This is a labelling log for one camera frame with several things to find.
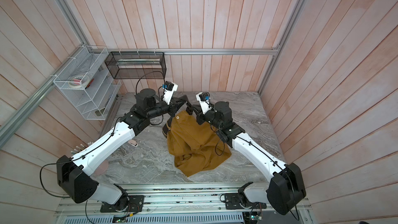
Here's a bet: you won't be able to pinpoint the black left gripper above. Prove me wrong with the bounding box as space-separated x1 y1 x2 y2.
146 95 187 119

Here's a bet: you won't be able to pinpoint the black leather belt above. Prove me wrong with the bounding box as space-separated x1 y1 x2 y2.
162 100 201 138

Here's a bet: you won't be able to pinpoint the mustard yellow trousers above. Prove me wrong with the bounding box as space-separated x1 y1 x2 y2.
162 111 232 177

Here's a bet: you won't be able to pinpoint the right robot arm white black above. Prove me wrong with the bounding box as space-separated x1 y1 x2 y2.
192 101 306 215

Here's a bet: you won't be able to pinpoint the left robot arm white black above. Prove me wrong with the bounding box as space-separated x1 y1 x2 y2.
57 89 189 210

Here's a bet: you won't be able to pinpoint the aluminium base platform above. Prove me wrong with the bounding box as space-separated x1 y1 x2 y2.
54 181 315 224

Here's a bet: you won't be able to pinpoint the tape roll on shelf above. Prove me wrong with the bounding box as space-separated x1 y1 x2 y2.
67 74 90 89

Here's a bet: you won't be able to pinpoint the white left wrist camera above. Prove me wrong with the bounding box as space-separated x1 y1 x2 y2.
162 81 178 105

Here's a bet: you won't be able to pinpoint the black wire mesh basket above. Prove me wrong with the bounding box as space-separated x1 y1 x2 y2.
105 51 167 79

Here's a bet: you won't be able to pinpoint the aluminium frame rails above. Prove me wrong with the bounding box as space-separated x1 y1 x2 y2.
0 0 318 147

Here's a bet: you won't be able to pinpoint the white wire mesh shelf rack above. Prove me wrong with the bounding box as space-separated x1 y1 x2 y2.
53 46 121 120

